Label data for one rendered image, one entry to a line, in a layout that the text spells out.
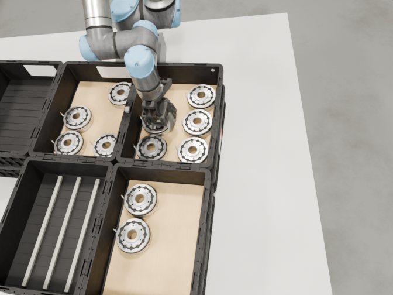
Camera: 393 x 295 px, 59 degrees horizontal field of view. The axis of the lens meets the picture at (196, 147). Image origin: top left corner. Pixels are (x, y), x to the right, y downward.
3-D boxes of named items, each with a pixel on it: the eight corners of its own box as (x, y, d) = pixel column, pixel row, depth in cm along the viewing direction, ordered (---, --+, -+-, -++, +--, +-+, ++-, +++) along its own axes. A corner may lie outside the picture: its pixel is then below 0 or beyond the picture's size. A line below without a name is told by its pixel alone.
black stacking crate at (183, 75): (149, 83, 136) (141, 63, 126) (225, 85, 131) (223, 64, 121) (126, 177, 117) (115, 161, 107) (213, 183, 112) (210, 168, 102)
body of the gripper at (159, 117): (144, 126, 112) (134, 104, 101) (151, 104, 116) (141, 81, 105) (168, 128, 110) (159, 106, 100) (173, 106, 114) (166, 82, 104)
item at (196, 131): (183, 110, 122) (183, 110, 121) (211, 109, 121) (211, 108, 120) (182, 136, 117) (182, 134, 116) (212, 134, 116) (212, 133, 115)
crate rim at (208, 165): (142, 66, 127) (141, 61, 125) (224, 68, 122) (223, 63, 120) (117, 164, 109) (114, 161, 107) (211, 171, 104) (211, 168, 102)
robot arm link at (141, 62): (152, 40, 91) (151, 64, 87) (161, 68, 101) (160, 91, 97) (123, 43, 92) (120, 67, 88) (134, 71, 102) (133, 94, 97)
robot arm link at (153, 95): (138, 71, 101) (165, 72, 100) (142, 81, 105) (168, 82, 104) (131, 91, 98) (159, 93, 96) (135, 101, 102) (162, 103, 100)
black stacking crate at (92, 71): (78, 81, 141) (65, 62, 131) (148, 83, 136) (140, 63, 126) (45, 170, 122) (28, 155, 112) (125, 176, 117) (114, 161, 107)
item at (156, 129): (146, 107, 124) (145, 106, 124) (173, 110, 122) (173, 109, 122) (139, 131, 120) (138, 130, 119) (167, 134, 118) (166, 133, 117)
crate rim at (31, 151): (66, 65, 132) (64, 60, 130) (142, 66, 127) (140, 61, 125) (30, 158, 114) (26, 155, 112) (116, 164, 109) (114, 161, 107)
